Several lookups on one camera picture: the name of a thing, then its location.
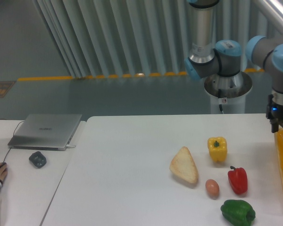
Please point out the triangular toasted bread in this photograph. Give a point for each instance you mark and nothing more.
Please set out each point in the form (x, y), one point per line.
(183, 168)

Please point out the red bell pepper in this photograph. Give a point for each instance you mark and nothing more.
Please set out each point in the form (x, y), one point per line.
(238, 180)

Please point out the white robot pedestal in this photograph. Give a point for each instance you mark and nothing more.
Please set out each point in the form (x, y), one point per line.
(228, 94)

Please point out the brown egg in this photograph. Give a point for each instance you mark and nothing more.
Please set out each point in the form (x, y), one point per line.
(212, 187)

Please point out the small black gadget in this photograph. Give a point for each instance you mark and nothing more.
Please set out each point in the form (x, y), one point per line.
(38, 159)

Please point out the silver closed laptop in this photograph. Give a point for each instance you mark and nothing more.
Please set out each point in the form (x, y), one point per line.
(46, 132)

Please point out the yellow bell pepper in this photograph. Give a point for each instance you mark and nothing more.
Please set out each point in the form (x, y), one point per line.
(217, 147)

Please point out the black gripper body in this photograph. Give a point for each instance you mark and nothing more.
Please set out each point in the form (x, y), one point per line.
(274, 110)

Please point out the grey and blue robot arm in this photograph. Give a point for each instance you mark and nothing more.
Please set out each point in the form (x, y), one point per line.
(261, 51)

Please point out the green bell pepper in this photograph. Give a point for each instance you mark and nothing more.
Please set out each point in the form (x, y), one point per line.
(238, 212)

